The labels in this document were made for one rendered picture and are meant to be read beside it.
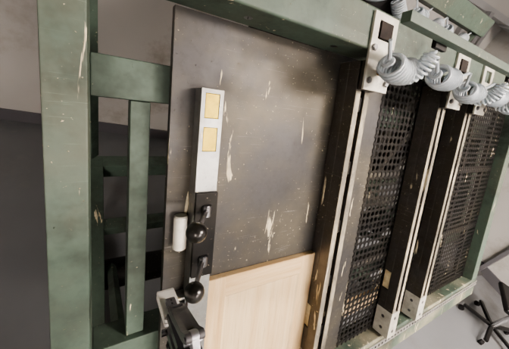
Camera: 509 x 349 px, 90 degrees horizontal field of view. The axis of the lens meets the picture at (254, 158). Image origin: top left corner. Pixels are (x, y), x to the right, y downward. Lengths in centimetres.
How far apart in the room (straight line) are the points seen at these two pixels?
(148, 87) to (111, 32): 219
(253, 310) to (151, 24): 240
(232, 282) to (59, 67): 60
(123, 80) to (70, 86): 12
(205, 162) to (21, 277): 184
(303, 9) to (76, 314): 73
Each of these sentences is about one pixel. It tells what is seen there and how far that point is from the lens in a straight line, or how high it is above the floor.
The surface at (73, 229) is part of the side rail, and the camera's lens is 55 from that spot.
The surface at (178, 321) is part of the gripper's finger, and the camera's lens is 43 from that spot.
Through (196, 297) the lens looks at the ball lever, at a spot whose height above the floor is 146.
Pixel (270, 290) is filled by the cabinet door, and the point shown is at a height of 123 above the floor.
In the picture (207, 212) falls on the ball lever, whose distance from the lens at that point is 56.
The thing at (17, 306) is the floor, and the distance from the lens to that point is 218.
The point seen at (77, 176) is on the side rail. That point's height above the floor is 158.
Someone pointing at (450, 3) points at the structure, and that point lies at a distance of 188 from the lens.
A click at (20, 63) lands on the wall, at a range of 309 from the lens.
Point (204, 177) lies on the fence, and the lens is 56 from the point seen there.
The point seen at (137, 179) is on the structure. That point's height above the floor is 149.
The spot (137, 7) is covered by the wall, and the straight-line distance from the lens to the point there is 268.
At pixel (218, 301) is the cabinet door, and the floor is 125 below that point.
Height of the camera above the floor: 194
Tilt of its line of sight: 35 degrees down
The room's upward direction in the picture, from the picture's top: 25 degrees clockwise
